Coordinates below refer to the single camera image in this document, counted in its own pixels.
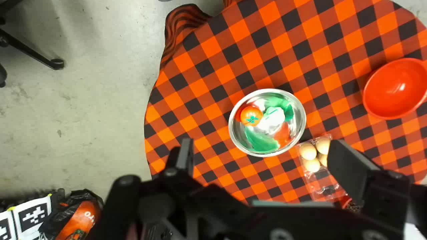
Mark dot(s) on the white fiducial marker board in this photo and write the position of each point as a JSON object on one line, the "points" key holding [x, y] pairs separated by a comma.
{"points": [[5, 227], [32, 215]]}

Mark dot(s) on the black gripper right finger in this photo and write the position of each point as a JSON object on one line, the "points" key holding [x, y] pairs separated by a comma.
{"points": [[353, 174]]}

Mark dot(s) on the black orange snack bag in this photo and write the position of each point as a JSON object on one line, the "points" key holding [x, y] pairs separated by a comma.
{"points": [[73, 218]]}

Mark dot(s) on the empty red bowl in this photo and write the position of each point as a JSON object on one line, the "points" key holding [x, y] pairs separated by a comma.
{"points": [[393, 91]]}

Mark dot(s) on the clear bag of beige balls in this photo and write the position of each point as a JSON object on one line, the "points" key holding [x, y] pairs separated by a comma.
{"points": [[307, 152]]}

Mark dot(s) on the toy tomato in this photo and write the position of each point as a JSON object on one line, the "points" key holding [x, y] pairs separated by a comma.
{"points": [[248, 115]]}

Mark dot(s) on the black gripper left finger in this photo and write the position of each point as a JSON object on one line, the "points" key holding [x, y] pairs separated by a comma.
{"points": [[185, 155]]}

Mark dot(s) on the steel mixing bowl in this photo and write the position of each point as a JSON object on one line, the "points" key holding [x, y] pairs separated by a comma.
{"points": [[235, 130]]}

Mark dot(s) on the orange black checkered tablecloth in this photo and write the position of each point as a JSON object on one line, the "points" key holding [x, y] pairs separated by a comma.
{"points": [[311, 44]]}

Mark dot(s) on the white green toy vegetable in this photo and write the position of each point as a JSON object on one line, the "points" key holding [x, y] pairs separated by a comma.
{"points": [[275, 118]]}

